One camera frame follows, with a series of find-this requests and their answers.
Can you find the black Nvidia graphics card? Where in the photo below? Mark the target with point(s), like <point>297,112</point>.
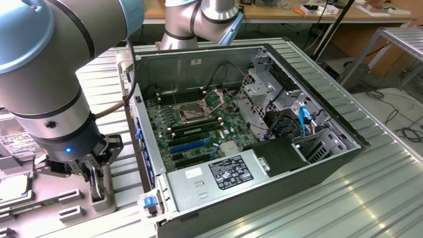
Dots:
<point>95,191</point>

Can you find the small black box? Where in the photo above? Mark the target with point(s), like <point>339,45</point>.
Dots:
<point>313,7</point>

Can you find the silver socket cover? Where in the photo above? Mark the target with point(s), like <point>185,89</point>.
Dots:
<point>213,91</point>

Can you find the hard disk with blue caddy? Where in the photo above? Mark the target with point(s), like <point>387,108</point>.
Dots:
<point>16,146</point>

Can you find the silver CPU chip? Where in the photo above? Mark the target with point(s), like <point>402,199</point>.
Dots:
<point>13,187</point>

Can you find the silver chipset heatsink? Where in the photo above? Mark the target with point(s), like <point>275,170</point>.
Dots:
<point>229,146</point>

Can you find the black open PC case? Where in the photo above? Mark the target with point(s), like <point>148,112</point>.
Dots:
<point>171,67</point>

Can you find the green RAM stick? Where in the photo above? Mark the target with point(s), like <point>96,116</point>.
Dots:
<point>32,207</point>
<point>197,129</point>

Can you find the white flat box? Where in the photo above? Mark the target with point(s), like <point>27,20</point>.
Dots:
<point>373,10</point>

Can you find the metal frame slat table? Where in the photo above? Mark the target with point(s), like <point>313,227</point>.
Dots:
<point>406,37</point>

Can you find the silver power supply unit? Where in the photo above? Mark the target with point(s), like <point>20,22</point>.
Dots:
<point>191,188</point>

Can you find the grey parts rack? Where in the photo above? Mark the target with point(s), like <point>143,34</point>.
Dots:
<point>49,198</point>

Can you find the CPU socket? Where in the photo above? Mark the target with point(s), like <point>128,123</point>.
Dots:
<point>191,112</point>

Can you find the long black expansion slot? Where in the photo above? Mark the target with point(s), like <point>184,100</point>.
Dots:
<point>188,140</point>
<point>192,161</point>

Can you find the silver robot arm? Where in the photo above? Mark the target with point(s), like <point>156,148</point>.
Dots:
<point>39,49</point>

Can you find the thin locking lever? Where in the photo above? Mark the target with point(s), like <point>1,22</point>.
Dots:
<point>173,99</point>

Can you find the silver vented disk bay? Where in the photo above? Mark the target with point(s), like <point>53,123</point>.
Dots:
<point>316,148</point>

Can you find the brown cardboard box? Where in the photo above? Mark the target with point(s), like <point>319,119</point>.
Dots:
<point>356,42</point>

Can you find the orange and white box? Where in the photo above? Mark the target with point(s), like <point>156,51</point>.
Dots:
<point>301,10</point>

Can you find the black plastic shroud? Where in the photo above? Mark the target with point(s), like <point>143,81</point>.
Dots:
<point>277,156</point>

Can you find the wooden desk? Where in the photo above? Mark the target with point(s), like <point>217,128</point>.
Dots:
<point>280,13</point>

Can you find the blue case latch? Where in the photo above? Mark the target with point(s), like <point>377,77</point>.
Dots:
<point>148,201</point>

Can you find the black pole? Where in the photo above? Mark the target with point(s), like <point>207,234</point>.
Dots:
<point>333,27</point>

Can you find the silver disk bay cage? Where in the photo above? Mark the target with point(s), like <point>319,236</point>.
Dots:
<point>257,89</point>

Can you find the black floor case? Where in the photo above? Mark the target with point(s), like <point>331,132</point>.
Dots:
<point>356,72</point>

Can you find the green motherboard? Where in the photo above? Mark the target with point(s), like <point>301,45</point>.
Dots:
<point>231,121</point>

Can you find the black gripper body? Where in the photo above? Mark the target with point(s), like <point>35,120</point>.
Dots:
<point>59,148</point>

